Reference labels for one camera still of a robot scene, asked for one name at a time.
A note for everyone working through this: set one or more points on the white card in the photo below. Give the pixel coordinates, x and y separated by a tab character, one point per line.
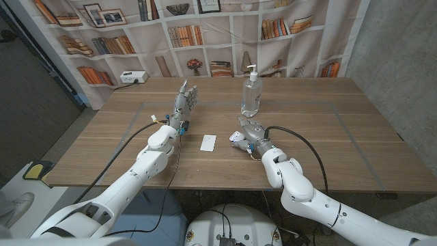
208	143

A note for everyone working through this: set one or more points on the yellow and black floor object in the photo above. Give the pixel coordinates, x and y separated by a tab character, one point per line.
34	171

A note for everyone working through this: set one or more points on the white shoe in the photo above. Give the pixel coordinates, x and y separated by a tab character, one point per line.
17	206

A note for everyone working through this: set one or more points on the white floor platform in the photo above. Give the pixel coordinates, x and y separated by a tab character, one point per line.
44	205

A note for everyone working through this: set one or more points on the black power adapter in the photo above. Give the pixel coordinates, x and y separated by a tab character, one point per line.
297	239

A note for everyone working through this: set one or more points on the printed bookshelf backdrop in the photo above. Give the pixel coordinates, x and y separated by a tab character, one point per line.
218	44

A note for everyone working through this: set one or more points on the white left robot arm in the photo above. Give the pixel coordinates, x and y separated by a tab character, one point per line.
129	179

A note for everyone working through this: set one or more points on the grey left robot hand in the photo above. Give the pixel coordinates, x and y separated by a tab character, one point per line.
182	107

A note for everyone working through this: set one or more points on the white airpods case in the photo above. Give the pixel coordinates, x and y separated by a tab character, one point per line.
236	136

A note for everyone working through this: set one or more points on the clear pump dispenser bottle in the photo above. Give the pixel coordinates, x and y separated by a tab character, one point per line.
251	99

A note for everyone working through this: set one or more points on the grey electronics box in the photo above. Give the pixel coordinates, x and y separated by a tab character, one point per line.
227	242

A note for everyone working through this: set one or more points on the white power strip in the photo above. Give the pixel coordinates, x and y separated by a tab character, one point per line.
133	77

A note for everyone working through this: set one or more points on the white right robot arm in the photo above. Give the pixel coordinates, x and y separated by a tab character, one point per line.
307	194

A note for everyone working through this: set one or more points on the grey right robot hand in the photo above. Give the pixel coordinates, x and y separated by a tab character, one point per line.
256	135

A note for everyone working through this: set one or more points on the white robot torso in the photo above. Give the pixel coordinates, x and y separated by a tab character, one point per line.
239	222

